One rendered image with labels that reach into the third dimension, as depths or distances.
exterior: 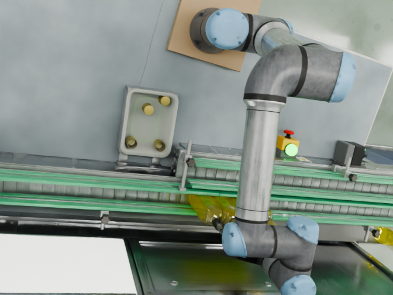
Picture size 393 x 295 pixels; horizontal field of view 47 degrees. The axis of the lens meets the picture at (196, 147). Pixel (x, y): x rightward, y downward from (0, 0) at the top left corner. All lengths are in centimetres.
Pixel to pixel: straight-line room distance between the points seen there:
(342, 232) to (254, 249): 93
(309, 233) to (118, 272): 53
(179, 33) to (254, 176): 72
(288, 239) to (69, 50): 93
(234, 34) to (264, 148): 48
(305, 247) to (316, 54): 43
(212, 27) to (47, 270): 81
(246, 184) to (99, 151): 75
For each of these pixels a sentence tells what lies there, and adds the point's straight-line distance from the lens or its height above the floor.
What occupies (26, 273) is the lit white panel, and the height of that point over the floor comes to 122.
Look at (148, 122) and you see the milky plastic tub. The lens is 160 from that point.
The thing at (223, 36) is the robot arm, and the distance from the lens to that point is 138.
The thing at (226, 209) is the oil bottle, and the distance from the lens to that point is 144.
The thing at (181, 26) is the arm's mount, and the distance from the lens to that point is 158.
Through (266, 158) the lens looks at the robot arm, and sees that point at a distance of 100.
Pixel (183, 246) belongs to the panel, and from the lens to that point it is 150.
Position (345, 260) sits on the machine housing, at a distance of 180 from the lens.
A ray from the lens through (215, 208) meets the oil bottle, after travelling 143.
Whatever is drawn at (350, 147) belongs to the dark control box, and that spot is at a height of 83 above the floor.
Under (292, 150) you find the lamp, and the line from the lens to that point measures 171.
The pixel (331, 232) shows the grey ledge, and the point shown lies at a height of 88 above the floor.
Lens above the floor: 232
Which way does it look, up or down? 68 degrees down
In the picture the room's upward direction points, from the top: 134 degrees clockwise
